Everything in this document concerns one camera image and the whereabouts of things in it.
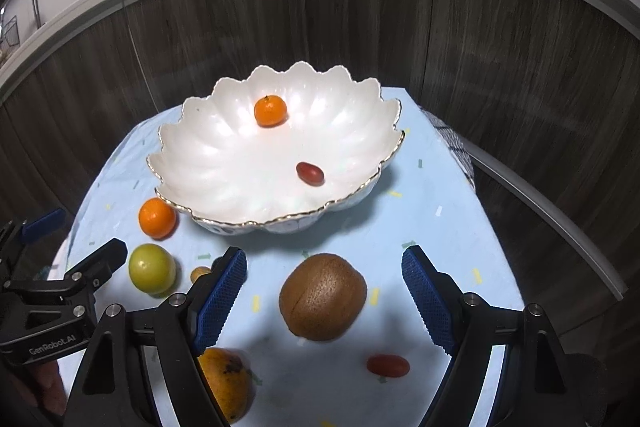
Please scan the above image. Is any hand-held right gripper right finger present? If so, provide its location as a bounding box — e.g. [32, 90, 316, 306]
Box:
[401, 245, 591, 427]

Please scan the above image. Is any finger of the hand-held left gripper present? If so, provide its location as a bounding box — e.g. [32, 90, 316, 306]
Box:
[0, 238, 127, 323]
[0, 208, 68, 278]

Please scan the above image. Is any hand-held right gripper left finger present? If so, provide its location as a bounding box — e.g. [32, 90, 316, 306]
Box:
[65, 247, 248, 427]

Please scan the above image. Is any green round fruit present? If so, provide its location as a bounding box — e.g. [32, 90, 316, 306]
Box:
[128, 243, 177, 297]

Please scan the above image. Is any oblong potato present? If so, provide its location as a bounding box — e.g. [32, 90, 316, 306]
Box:
[197, 347, 257, 425]

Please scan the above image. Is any brown kiwi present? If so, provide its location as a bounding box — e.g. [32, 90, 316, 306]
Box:
[279, 253, 368, 342]

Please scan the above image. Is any white scalloped bowl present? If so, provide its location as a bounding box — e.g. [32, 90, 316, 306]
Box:
[146, 61, 406, 235]

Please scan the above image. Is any large mandarin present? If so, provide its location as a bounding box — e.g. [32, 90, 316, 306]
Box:
[138, 198, 178, 240]

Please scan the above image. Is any red date on table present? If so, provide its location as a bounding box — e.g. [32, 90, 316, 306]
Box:
[366, 354, 411, 378]

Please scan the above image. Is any light blue patterned tablecloth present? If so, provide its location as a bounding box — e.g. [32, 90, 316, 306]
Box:
[52, 87, 526, 427]

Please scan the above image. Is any grey trim strip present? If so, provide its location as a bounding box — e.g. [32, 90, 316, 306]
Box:
[467, 149, 628, 303]

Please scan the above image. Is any red grape tomato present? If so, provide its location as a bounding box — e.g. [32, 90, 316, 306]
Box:
[296, 161, 326, 186]

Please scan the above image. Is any small mandarin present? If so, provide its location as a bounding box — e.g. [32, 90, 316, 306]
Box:
[254, 95, 289, 128]

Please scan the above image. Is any dark wood cabinet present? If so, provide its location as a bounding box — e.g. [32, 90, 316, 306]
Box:
[0, 0, 640, 338]

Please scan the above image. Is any chrome wire rack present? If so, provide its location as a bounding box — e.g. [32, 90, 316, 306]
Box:
[0, 0, 43, 58]

